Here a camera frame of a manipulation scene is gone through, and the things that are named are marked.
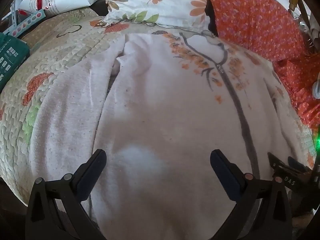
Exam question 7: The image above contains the pale pink fleece zip garment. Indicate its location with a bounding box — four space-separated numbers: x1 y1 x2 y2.
30 31 312 240

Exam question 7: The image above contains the white floral pillow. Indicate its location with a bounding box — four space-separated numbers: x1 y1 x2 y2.
102 0 218 34

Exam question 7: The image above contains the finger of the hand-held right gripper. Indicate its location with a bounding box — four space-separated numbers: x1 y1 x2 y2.
287 156 313 173
267 152 302 188

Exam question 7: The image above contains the green cardboard box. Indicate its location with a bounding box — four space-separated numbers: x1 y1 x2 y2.
0 35 30 93

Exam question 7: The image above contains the heart print quilt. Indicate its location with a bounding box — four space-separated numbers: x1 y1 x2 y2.
0 10 320 205

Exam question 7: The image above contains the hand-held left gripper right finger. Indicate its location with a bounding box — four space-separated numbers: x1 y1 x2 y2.
210 149 293 240

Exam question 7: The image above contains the light blue paint box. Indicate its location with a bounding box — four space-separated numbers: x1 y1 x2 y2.
2 11 47 40

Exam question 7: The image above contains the wooden staircase railing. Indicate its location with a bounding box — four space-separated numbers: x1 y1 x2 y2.
264 0 314 32

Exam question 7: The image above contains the red floral cushion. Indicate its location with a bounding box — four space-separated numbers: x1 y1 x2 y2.
207 0 312 64

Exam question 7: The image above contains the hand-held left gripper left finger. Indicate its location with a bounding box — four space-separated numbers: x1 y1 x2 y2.
25 149 108 240

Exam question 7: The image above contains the silver shiny object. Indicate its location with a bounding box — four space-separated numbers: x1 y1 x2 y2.
296 17 318 54

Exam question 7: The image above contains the red floral blanket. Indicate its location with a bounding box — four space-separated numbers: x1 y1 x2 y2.
274 54 320 132

